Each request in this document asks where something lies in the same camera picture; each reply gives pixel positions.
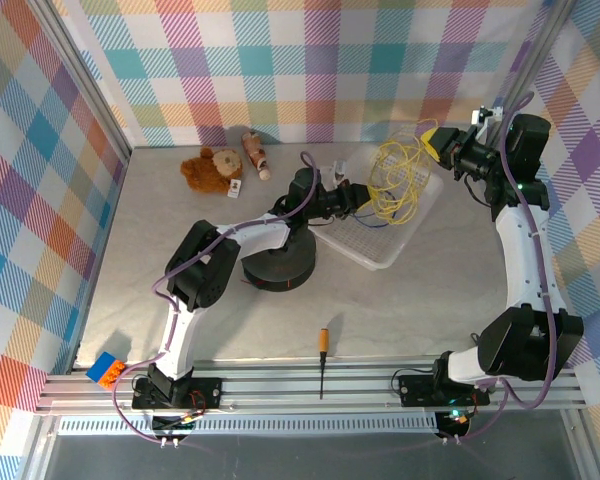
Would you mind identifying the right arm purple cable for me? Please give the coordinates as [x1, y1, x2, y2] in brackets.
[442, 92, 557, 444]

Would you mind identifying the brown teddy bear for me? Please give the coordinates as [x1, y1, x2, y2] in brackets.
[180, 147, 245, 197]

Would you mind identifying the yellow cable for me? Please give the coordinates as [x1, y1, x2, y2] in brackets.
[367, 118, 439, 226]

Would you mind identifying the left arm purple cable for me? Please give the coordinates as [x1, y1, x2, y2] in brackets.
[112, 149, 317, 444]

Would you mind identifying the blue orange toy brick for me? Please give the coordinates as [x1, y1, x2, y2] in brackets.
[85, 351, 127, 389]

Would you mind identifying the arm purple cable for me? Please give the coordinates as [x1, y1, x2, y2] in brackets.
[112, 149, 317, 444]
[442, 92, 557, 444]

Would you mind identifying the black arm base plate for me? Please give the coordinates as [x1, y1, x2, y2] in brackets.
[397, 373, 491, 407]
[131, 377, 224, 411]

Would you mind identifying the white perforated plastic basket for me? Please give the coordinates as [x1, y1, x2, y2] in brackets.
[314, 144, 444, 272]

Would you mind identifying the black controller board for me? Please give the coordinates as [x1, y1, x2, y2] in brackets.
[437, 407, 474, 446]
[152, 409, 199, 449]

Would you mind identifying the black cable spool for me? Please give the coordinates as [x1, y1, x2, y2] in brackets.
[242, 224, 317, 294]

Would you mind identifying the white slotted cable duct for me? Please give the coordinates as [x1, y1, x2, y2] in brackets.
[57, 412, 441, 437]

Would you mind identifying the aluminium frame post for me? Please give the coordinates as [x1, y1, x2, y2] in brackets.
[502, 0, 579, 121]
[27, 0, 133, 156]

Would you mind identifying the aluminium side rail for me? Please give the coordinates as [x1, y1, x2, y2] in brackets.
[68, 147, 133, 375]

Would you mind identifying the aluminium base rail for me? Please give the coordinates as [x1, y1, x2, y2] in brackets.
[34, 353, 589, 416]

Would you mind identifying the orange handled screwdriver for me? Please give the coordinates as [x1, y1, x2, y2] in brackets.
[318, 328, 330, 400]

